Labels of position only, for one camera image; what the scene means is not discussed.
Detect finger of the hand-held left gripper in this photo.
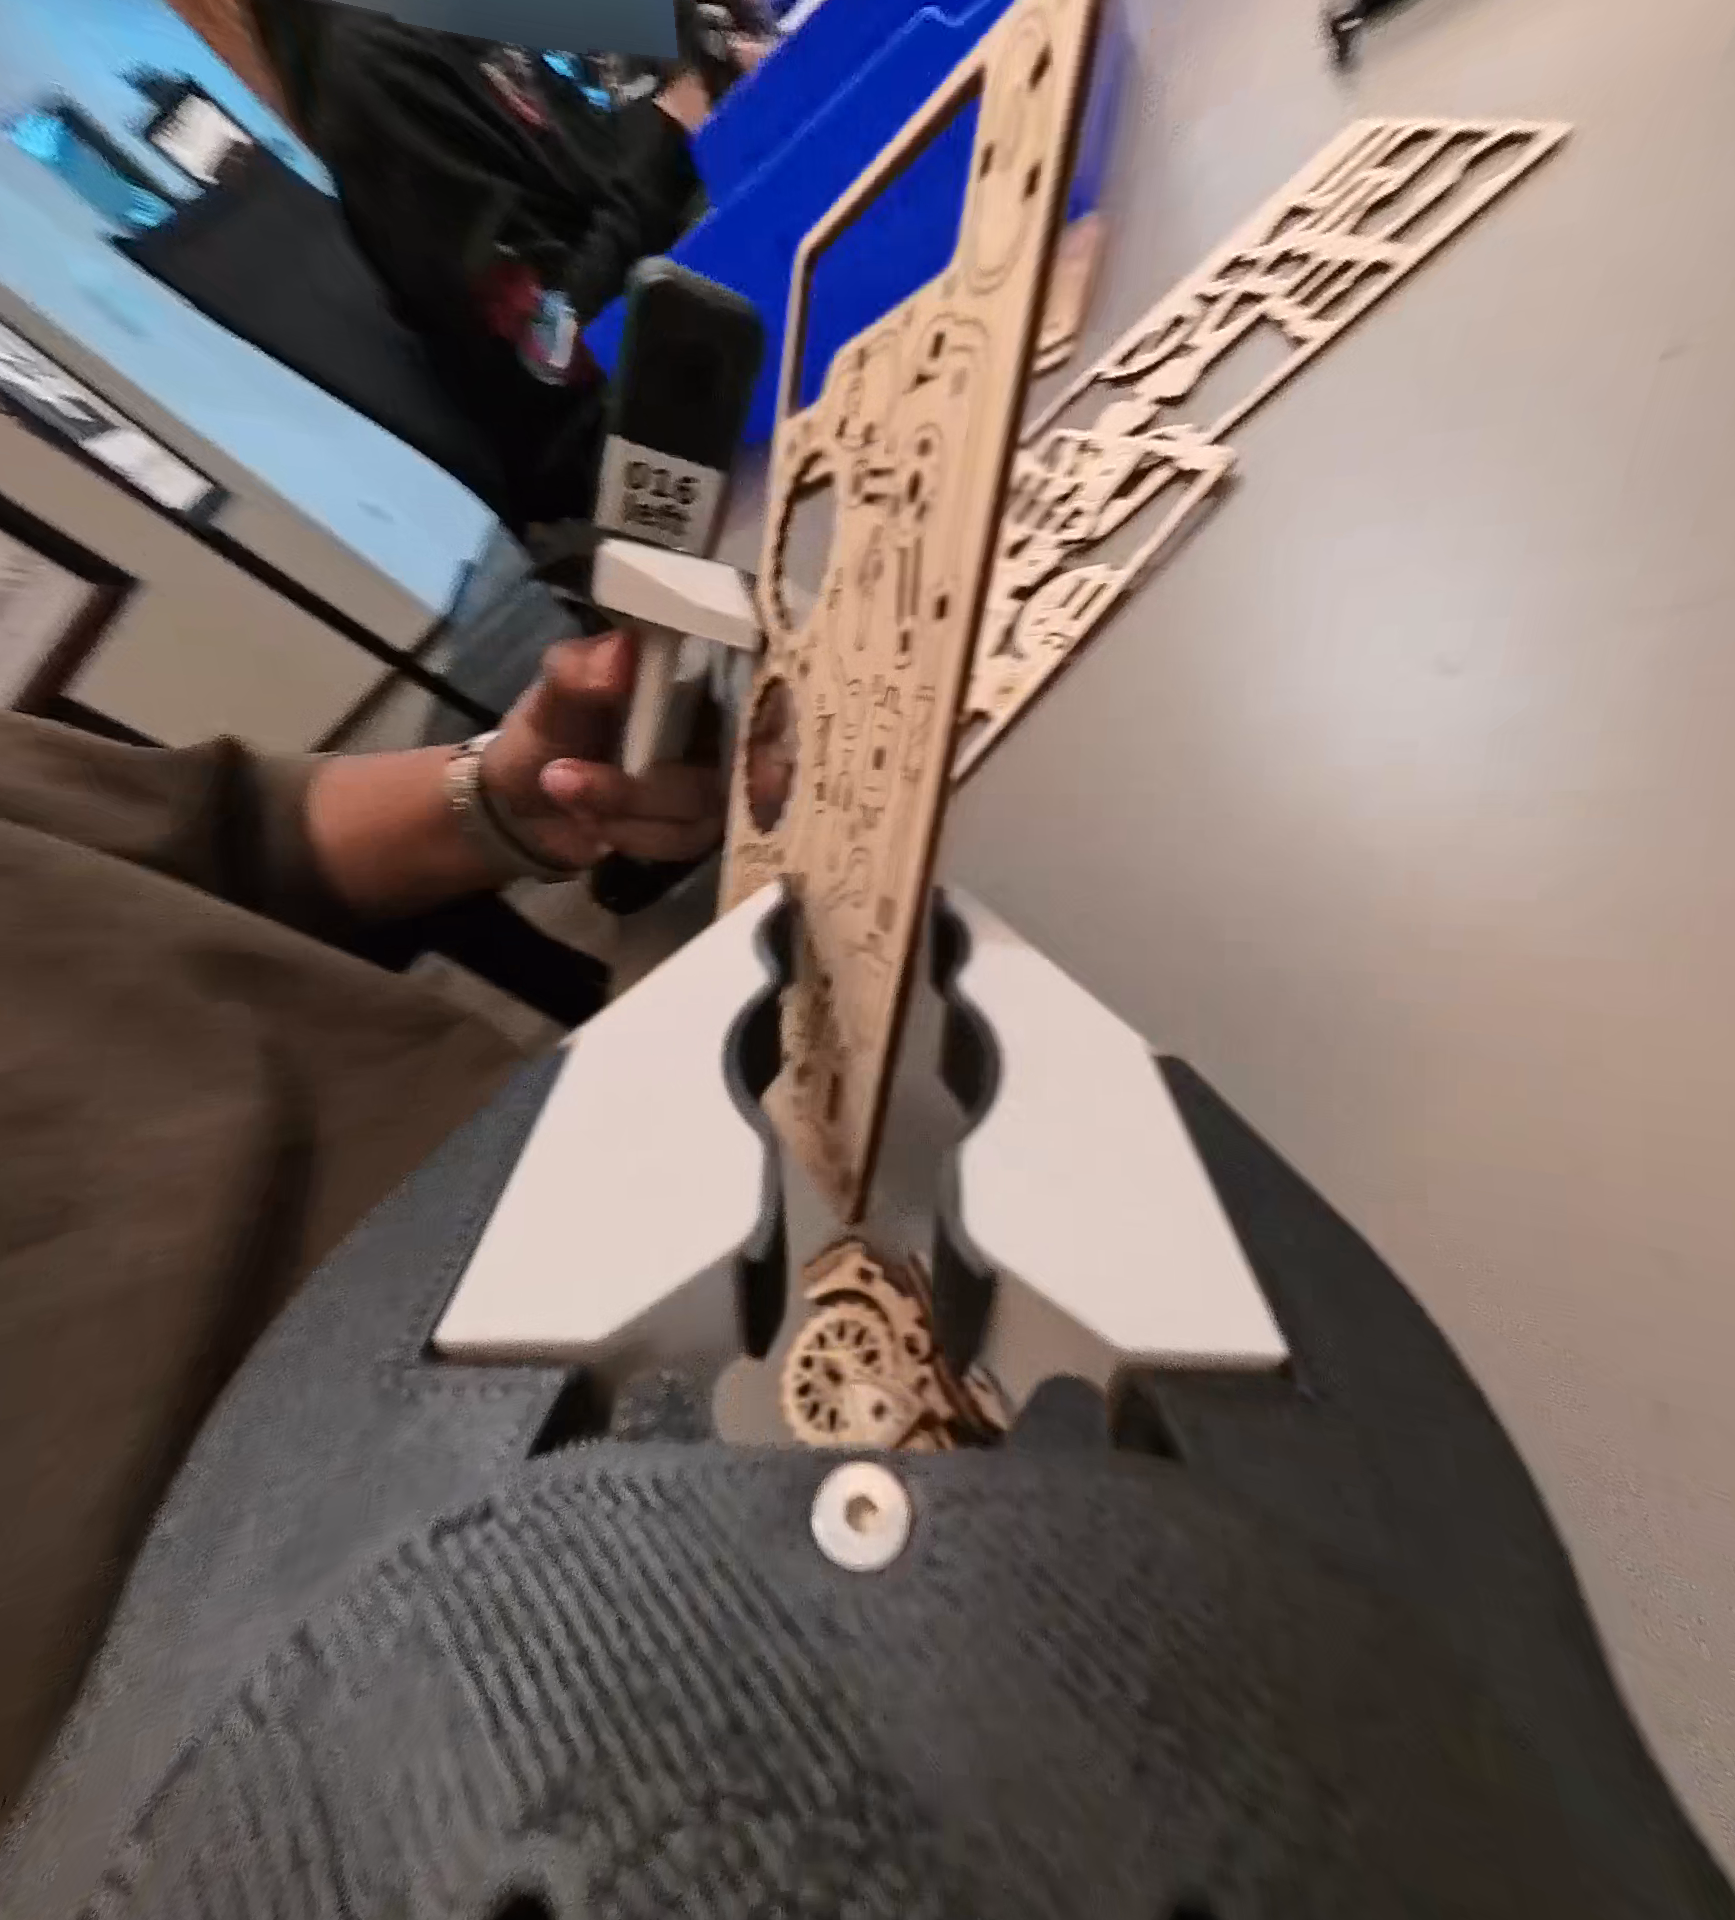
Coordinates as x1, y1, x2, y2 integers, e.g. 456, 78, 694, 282
596, 539, 770, 652

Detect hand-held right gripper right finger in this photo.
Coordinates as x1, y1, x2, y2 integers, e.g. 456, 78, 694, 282
924, 886, 1294, 1429

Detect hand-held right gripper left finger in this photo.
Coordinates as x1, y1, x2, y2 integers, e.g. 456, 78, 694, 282
427, 879, 794, 1364

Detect wooden sheet with round holes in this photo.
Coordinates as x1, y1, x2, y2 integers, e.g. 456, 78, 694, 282
717, 0, 1110, 1221

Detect person's left forearm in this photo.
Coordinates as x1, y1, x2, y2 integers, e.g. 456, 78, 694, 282
307, 745, 489, 922

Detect person's left hand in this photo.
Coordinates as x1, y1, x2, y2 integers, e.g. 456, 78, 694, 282
483, 629, 730, 875

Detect blue plastic bin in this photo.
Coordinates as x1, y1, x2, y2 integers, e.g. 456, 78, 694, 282
577, 90, 1125, 452
685, 0, 1017, 166

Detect silver wristwatch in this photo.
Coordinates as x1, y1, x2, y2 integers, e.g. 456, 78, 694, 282
444, 728, 575, 886

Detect dark brown wooden sheet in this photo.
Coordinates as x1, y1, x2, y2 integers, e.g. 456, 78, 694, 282
1031, 226, 1110, 376

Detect person's brown shirt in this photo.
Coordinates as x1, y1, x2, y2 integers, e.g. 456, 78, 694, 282
0, 700, 616, 1920

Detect wooden sheet with large cutouts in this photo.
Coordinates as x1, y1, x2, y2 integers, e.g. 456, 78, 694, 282
1020, 117, 1572, 452

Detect framed marker poster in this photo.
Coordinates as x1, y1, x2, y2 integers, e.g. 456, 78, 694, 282
0, 246, 229, 518

